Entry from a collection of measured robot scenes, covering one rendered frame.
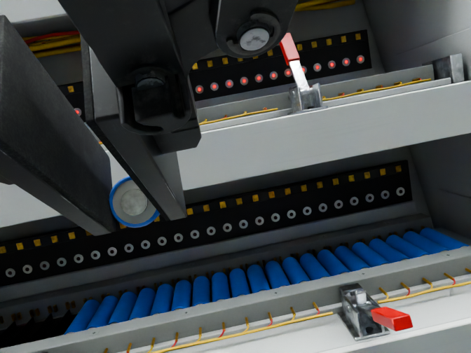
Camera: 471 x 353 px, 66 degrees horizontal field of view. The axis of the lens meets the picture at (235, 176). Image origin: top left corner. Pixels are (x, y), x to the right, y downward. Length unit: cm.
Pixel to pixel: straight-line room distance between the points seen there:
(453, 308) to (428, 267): 4
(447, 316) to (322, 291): 10
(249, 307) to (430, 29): 37
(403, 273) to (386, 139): 12
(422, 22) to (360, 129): 21
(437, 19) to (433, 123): 16
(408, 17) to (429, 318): 36
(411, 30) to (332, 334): 37
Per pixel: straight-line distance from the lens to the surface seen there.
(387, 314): 27
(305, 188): 46
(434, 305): 37
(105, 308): 42
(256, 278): 39
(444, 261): 39
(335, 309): 35
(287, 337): 33
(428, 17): 50
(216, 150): 31
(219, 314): 34
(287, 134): 31
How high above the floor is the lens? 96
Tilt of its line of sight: 11 degrees up
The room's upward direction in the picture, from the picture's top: 12 degrees counter-clockwise
